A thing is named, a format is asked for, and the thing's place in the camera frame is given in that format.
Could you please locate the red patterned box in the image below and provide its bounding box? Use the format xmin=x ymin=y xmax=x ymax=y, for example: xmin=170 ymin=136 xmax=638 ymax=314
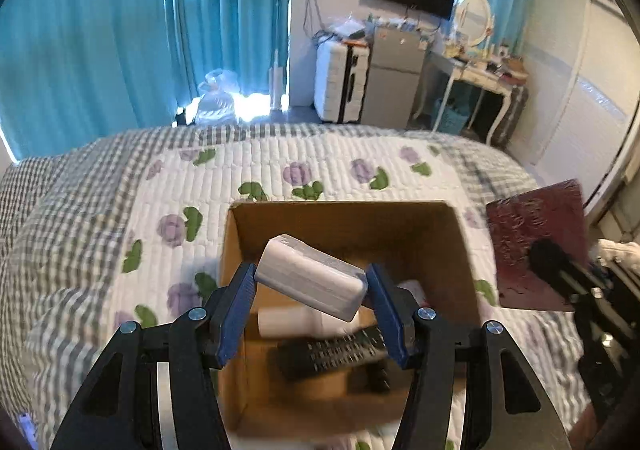
xmin=486 ymin=179 xmax=588 ymax=311

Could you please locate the black remote control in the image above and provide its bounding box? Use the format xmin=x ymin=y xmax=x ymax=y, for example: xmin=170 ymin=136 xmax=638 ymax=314
xmin=274 ymin=325 xmax=387 ymax=381

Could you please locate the white cream bottle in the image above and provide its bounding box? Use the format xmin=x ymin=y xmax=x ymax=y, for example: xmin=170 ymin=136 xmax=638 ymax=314
xmin=257 ymin=306 xmax=361 ymax=340

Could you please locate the white charger block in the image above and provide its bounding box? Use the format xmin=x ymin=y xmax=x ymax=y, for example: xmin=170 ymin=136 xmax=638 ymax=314
xmin=255 ymin=234 xmax=368 ymax=321

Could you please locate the white bottle red cap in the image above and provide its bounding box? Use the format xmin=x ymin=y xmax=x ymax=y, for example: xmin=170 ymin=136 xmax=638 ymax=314
xmin=398 ymin=280 xmax=430 ymax=307

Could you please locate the white puffy jacket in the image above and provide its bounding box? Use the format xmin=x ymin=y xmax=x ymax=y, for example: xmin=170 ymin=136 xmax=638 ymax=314
xmin=598 ymin=239 xmax=640 ymax=267

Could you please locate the dark checkered suitcase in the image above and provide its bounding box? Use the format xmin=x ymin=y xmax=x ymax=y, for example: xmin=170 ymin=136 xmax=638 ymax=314
xmin=491 ymin=86 xmax=529 ymax=149

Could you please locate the teal laundry basket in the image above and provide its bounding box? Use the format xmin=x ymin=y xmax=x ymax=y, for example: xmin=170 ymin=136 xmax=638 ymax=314
xmin=435 ymin=96 xmax=471 ymax=136

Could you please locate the white louvered wardrobe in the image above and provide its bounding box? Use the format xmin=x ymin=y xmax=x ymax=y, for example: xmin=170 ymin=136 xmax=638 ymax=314
xmin=506 ymin=0 xmax=639 ymax=210

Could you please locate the white dressing table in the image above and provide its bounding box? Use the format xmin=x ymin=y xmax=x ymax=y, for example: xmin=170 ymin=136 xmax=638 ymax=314
xmin=426 ymin=52 xmax=512 ymax=147

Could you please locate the white floral quilt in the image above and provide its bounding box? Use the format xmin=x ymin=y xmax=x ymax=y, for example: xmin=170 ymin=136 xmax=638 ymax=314
xmin=29 ymin=133 xmax=591 ymax=450

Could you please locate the open cardboard box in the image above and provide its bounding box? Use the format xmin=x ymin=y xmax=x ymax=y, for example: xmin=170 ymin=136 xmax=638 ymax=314
xmin=219 ymin=202 xmax=480 ymax=440

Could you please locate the silver mini fridge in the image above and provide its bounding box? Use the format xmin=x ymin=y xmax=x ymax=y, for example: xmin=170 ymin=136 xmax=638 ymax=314
xmin=360 ymin=26 xmax=427 ymax=129

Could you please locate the oval vanity mirror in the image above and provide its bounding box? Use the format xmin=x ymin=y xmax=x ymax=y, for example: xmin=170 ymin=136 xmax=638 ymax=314
xmin=454 ymin=0 xmax=495 ymax=46

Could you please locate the white suitcase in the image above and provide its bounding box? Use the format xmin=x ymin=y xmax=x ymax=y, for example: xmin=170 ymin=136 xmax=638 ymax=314
xmin=314 ymin=40 xmax=370 ymax=124

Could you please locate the clear plastic bag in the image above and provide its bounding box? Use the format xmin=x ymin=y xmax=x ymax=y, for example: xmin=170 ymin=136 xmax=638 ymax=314
xmin=195 ymin=68 xmax=240 ymax=126

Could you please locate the large blue curtain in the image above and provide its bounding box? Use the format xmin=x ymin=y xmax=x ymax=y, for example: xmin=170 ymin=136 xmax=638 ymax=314
xmin=1 ymin=0 xmax=288 ymax=159

